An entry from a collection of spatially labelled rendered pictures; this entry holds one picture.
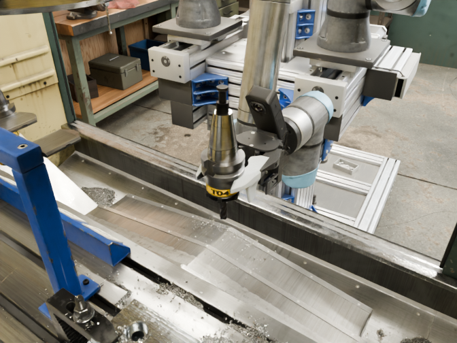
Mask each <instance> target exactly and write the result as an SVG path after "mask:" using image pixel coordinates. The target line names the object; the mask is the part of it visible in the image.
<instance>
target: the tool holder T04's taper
mask: <svg viewBox="0 0 457 343"><path fill-rule="evenodd" d="M238 156H239V153H238V147H237V139H236V135H235V126H234V121H233V113H232V110H231V109H229V113H228V114H218V113H216V109H215V110H214V111H213V116H212V121H211V131H210V136H209V145H208V150H207V157H208V159H209V160H210V161H213V162H215V163H230V162H233V161H235V160H236V159H237V158H238Z"/></svg>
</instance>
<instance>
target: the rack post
mask: <svg viewBox="0 0 457 343"><path fill-rule="evenodd" d="M12 174H13V177H14V179H15V182H16V186H17V188H18V192H19V193H20V197H21V200H22V203H23V206H24V208H25V211H26V213H27V217H28V220H29V222H30V225H31V228H32V231H33V234H34V236H35V240H36V242H37V246H38V248H39V251H40V254H41V257H42V260H43V262H44V265H45V268H46V271H47V274H48V277H49V279H50V283H51V285H52V288H53V291H54V294H55V293H56V292H57V291H59V290H60V289H62V288H65V289H66V290H68V291H69V292H70V293H72V294H73V295H75V296H77V295H82V296H83V298H84V301H87V300H88V299H89V298H90V297H92V296H93V295H94V294H95V293H96V292H97V291H98V290H100V288H101V287H100V285H99V284H97V283H96V282H95V281H93V280H91V279H90V278H88V277H87V276H85V275H83V274H80V275H79V276H78V273H77V270H76V268H75V263H74V261H73V257H72V254H71V249H70V247H69V243H68V240H67V236H66V233H65V229H64V226H63V222H62V219H61V215H60V212H59V209H58V205H57V202H56V198H55V196H54V191H53V188H52V184H51V181H50V177H49V175H48V170H47V168H46V164H45V163H42V164H40V165H38V166H36V167H34V168H32V169H30V170H28V171H26V172H24V173H20V172H18V171H16V170H14V169H12ZM39 311H40V312H41V313H42V314H43V315H44V316H46V317H47V318H49V319H50V320H51V321H52V319H51V317H50V314H49V312H48V309H47V306H46V303H44V304H42V305H41V306H40V307H39Z"/></svg>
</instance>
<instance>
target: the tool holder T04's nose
mask: <svg viewBox="0 0 457 343"><path fill-rule="evenodd" d="M239 192H240V191H239ZM239 192H238V193H237V194H236V195H233V196H231V197H225V198H221V197H214V196H213V195H210V194H209V193H208V192H207V191H205V195H206V197H209V198H210V199H212V200H214V201H217V202H218V203H222V202H228V201H232V200H235V201H236V200H237V199H238V196H239Z"/></svg>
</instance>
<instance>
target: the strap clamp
mask: <svg viewBox="0 0 457 343"><path fill-rule="evenodd" d="M45 303H46V306H47V309H48V312H49V314H50V317H51V319H52V322H53V325H54V328H55V330H56V333H57V336H58V338H59V341H60V343H87V342H88V341H89V340H90V341H91V342H92V343H115V342H116V341H117V340H118V336H117V333H116V330H115V328H114V324H113V323H111V322H110V321H109V320H108V319H107V318H106V317H105V316H103V315H102V314H101V313H99V312H98V311H96V310H95V309H94V308H93V307H91V306H90V304H89V303H87V302H86V301H84V298H83V296H82V295H77V296H75V295H73V294H72V293H70V292H69V291H68V290H66V289H65V288H62V289H60V290H59V291H57V292H56V293H55V294H54V295H53V296H52V297H50V298H49V299H47V300H46V301H45ZM96 315H97V316H96ZM70 316H72V317H71V318H70ZM75 319H77V321H78V320H79V321H78V322H77V321H76V322H75V321H74V320H75ZM81 321H82V322H81ZM91 321H92V322H93V323H95V324H94V325H92V324H91ZM97 322H98V323H99V324H97ZM86 325H88V327H89V328H88V327H87V326H86ZM88 329H89V330H88Z"/></svg>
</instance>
